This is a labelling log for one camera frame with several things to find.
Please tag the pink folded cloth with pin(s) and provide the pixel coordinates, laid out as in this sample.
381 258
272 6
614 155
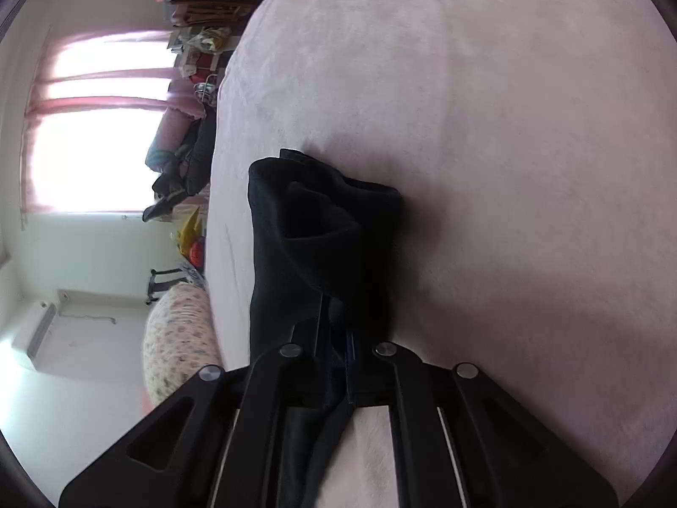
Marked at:
174 129

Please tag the crumpled plastic bag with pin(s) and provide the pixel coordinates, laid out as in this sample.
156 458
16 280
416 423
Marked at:
207 39

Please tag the brown paper bag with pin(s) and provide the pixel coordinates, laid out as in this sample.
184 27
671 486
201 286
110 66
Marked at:
211 13

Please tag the black pants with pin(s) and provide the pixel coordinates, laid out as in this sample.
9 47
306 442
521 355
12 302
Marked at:
317 233

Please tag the orange ball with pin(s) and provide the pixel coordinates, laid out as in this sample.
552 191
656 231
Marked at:
198 255

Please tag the yellow plush toy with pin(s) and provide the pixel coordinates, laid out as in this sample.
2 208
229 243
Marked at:
189 230

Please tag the white air conditioner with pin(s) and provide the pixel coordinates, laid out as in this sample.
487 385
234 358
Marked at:
38 331

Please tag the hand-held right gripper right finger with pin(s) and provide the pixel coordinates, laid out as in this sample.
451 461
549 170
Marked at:
353 368

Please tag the floral patterned pillow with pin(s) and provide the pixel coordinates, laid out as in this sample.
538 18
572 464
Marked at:
177 338

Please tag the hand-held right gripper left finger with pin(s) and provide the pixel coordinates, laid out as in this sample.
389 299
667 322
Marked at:
309 341

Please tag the pink fleece bed blanket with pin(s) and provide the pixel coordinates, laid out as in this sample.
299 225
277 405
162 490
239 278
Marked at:
476 169

